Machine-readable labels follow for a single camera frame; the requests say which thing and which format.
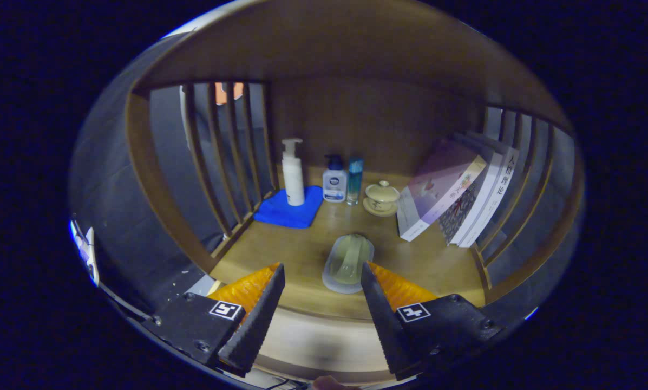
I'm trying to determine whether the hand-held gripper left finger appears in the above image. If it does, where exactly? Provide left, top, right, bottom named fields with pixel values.
left=140, top=263, right=286, bottom=378

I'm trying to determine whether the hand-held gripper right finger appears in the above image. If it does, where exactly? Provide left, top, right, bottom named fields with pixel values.
left=361, top=261, right=504, bottom=381

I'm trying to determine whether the pale green item translucent tray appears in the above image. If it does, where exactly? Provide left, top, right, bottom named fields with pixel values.
left=322, top=233, right=375, bottom=295

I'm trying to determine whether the brown wooden countertop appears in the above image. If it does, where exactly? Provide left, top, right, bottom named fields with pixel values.
left=209, top=165, right=487, bottom=321

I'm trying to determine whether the brown wooden cabinet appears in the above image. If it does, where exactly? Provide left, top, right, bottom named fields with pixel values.
left=123, top=0, right=584, bottom=326

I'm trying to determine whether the blue folded cloth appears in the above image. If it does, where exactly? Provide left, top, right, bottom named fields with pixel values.
left=253, top=186, right=324, bottom=229

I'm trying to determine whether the cream lidded tea cup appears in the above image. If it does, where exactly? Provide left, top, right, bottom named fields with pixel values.
left=362, top=180, right=401, bottom=218

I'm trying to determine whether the purple and white book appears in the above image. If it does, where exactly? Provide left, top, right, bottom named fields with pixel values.
left=396, top=138, right=488, bottom=242

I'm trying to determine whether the teal glass bottle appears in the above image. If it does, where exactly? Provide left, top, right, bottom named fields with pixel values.
left=346, top=158, right=364, bottom=206

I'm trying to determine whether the white lotion bottle blue cap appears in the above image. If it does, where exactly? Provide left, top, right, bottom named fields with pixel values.
left=322, top=154, right=348, bottom=204

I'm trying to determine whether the white pump bottle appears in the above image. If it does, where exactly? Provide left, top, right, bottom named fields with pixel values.
left=281, top=138, right=306, bottom=207

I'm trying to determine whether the plain white book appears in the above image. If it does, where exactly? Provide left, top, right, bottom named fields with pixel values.
left=458, top=147, right=520, bottom=249

